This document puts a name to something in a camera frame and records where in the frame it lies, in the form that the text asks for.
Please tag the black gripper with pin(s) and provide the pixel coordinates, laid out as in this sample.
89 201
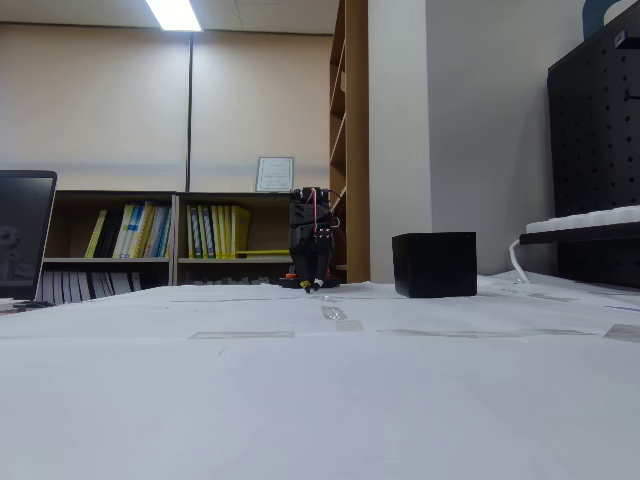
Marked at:
306 240

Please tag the black robot base orange clips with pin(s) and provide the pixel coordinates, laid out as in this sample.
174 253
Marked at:
287 282

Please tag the black open box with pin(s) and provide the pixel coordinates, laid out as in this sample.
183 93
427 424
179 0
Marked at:
435 265

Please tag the flat yellow folder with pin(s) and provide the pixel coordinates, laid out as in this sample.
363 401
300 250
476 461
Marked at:
265 252

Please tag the clear tape strip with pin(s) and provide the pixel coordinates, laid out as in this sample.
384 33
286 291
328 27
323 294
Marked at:
622 332
475 332
240 335
350 325
334 312

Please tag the low wooden bookshelf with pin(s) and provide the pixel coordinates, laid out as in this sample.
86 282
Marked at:
270 220
70 200

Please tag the framed white certificate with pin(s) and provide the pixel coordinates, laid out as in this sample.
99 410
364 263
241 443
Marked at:
273 175

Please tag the white paper table cover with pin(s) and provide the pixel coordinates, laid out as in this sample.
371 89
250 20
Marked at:
300 400

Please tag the tall wooden shelf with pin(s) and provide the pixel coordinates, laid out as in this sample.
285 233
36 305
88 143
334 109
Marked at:
356 125

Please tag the yellow white book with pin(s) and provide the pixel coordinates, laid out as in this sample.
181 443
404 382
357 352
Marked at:
142 230

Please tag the white black binder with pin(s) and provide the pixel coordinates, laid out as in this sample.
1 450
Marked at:
111 284
72 286
52 286
132 281
91 285

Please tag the white blue book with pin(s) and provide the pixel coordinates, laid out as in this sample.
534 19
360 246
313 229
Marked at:
125 230

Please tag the black book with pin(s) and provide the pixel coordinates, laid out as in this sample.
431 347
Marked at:
107 235

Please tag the thin yellow book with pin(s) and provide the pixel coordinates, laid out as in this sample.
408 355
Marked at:
96 234

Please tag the white power strip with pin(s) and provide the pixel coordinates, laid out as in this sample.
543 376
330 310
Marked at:
585 219

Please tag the ceiling light panel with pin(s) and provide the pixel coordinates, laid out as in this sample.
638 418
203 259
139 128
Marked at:
172 14

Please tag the laptop screen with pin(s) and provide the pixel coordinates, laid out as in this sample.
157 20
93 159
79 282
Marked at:
22 235

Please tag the black pegboard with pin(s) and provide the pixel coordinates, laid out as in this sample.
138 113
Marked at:
595 140

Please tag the blue rounded object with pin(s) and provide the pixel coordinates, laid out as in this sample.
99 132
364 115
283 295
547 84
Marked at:
595 17

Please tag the black rail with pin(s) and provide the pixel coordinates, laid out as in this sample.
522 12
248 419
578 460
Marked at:
580 235

